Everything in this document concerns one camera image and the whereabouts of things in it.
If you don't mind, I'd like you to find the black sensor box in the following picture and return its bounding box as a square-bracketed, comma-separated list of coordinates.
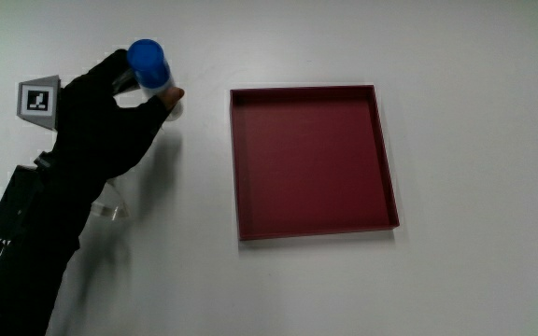
[0, 163, 47, 242]

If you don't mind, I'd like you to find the white desk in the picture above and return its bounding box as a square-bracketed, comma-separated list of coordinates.
[0, 0, 538, 336]

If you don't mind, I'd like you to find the dark red square tray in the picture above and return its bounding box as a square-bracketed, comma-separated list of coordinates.
[229, 84, 401, 242]

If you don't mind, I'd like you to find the blue-capped white glue stick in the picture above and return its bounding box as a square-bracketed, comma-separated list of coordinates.
[126, 38, 184, 122]

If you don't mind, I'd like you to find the person's left hand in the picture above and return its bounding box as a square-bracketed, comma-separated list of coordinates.
[16, 48, 186, 184]

